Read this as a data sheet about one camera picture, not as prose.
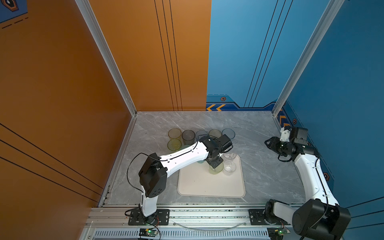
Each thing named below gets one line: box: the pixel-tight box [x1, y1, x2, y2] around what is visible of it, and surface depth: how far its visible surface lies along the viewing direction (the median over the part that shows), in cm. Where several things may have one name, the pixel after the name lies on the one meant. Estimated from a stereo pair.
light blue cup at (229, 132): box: [222, 128, 236, 139], surface depth 94 cm
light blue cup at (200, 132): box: [195, 130, 209, 141], surface depth 93 cm
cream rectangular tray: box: [177, 154, 246, 198], surface depth 87 cm
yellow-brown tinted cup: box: [168, 128, 182, 142], surface depth 93 cm
